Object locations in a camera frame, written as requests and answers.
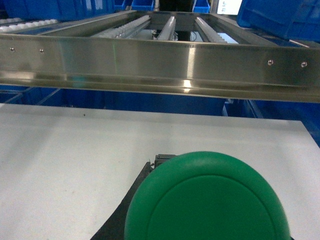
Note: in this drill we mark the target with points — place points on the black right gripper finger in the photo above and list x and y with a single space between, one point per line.
113 228

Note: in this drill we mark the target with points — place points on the green mushroom push button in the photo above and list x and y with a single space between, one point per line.
205 196

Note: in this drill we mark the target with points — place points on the stainless steel flow rack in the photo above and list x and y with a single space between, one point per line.
197 54

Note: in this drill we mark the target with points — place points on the large blue bin upper left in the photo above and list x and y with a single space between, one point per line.
61 10

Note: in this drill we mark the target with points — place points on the large blue bin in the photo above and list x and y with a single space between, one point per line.
286 19
61 10

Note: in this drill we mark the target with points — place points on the person in green shirt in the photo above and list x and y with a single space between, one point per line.
175 5

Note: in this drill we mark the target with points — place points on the large blue bin upper right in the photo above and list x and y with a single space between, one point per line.
286 19

